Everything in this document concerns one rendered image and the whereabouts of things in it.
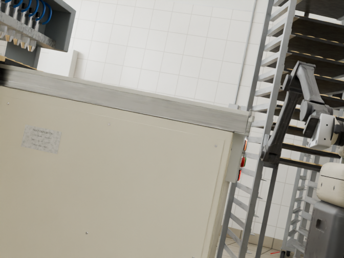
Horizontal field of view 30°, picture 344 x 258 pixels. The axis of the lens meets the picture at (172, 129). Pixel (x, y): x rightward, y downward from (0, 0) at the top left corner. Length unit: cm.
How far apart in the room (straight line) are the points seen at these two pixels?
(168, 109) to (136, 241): 38
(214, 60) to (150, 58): 65
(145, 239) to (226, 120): 40
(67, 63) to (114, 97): 476
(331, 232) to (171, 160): 50
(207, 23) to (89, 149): 449
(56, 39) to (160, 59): 395
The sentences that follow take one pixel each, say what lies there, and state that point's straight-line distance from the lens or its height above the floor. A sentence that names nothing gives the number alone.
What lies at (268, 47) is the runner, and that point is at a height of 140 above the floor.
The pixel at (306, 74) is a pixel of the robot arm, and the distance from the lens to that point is 266.
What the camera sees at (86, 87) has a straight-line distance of 184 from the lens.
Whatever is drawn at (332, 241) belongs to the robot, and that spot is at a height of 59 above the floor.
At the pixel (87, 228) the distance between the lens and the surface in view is 183.
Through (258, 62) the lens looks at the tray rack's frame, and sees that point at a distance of 378.
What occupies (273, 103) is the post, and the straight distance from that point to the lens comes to 316.
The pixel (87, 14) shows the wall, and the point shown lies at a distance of 671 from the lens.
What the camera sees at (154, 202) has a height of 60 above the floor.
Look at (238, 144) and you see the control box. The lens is 180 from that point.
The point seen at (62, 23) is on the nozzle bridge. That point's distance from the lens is 240.
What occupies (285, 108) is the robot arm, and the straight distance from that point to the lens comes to 281.
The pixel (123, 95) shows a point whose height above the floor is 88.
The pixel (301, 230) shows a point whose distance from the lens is 382.
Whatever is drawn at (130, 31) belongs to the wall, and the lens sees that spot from 647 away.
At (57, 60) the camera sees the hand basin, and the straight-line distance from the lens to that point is 663.
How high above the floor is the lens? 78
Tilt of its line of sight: 1 degrees up
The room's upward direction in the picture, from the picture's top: 12 degrees clockwise
